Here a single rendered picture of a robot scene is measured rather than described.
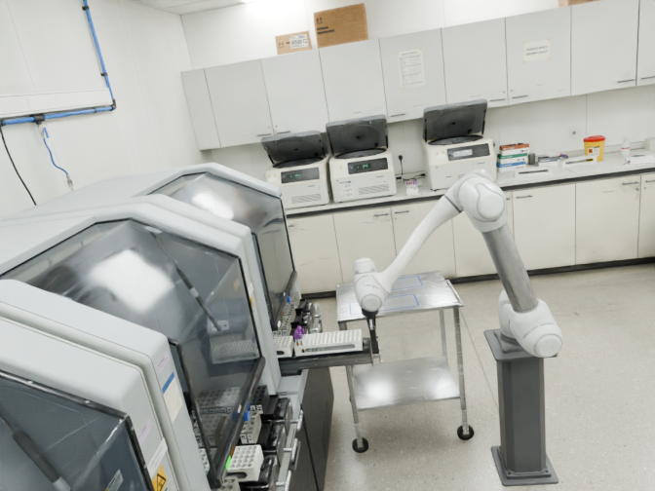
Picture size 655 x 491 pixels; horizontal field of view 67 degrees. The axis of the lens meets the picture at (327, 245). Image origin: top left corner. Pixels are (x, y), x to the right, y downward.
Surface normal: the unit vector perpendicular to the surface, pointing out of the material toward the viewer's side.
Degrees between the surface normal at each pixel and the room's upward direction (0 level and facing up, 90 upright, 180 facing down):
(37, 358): 29
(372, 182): 90
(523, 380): 90
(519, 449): 90
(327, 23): 90
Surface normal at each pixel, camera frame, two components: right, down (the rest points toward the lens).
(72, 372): 0.35, -0.88
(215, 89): -0.08, 0.33
